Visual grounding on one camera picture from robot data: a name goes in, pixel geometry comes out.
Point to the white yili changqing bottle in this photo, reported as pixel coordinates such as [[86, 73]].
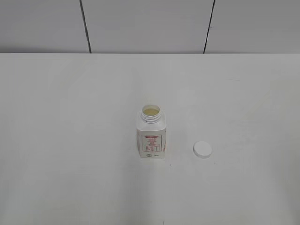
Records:
[[151, 132]]

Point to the white bottle cap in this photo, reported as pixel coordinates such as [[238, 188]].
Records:
[[202, 149]]

